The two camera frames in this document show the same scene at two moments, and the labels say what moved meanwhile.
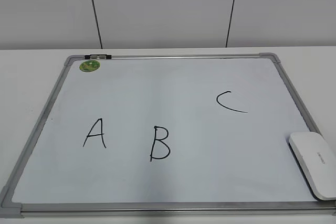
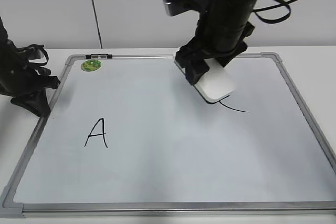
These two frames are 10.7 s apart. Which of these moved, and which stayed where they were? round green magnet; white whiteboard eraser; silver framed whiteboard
Moved: white whiteboard eraser
Stayed: round green magnet; silver framed whiteboard
